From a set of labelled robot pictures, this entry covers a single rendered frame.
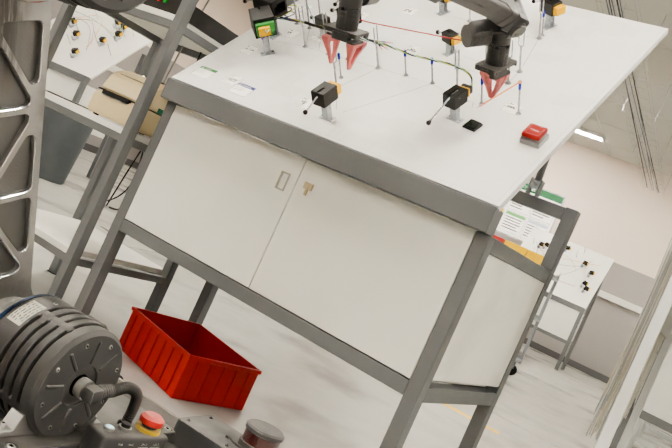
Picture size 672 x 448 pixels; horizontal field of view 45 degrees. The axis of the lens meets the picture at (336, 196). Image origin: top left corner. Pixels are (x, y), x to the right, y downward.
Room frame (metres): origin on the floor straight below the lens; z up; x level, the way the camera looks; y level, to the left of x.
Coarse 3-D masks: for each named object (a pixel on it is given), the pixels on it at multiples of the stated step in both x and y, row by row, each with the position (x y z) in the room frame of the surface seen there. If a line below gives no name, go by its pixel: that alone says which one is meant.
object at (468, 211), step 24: (168, 96) 2.51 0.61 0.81; (192, 96) 2.46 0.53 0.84; (216, 96) 2.42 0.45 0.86; (216, 120) 2.44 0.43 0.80; (240, 120) 2.35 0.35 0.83; (264, 120) 2.30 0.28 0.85; (288, 144) 2.24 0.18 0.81; (312, 144) 2.20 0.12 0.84; (336, 144) 2.17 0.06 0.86; (336, 168) 2.15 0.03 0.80; (360, 168) 2.11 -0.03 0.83; (384, 168) 2.07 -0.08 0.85; (408, 192) 2.02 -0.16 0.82; (432, 192) 1.99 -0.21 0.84; (456, 192) 1.96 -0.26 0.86; (456, 216) 1.95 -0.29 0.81; (480, 216) 1.92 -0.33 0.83
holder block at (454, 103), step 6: (450, 90) 2.16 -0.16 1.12; (462, 90) 2.15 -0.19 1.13; (444, 96) 2.15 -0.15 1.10; (450, 96) 2.13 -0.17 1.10; (456, 96) 2.13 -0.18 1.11; (462, 96) 2.15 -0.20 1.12; (450, 102) 2.15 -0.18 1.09; (456, 102) 2.14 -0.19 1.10; (462, 102) 2.16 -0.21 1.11; (450, 108) 2.16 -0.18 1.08; (456, 108) 2.15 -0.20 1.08
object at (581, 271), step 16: (528, 240) 11.26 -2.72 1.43; (544, 240) 11.25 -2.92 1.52; (576, 256) 10.98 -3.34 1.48; (592, 256) 10.99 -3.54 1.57; (560, 272) 10.81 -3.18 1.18; (576, 272) 10.80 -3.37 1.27; (592, 272) 10.67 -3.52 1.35; (560, 288) 10.61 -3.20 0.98; (576, 288) 10.60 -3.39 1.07; (592, 288) 10.58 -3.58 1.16; (560, 304) 10.45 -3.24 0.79; (576, 304) 10.40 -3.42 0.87; (592, 304) 10.79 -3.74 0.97; (544, 320) 10.49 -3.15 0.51; (560, 320) 10.41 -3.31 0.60; (576, 320) 10.31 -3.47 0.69; (560, 336) 10.37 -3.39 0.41; (576, 336) 10.80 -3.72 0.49
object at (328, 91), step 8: (320, 88) 2.21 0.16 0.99; (328, 88) 2.21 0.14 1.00; (336, 88) 2.22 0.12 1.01; (312, 96) 2.22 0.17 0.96; (320, 96) 2.19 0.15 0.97; (328, 96) 2.20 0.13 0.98; (336, 96) 2.23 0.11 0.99; (320, 104) 2.21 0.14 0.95; (328, 104) 2.22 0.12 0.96; (304, 112) 2.18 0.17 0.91; (328, 112) 2.25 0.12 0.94; (328, 120) 2.26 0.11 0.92
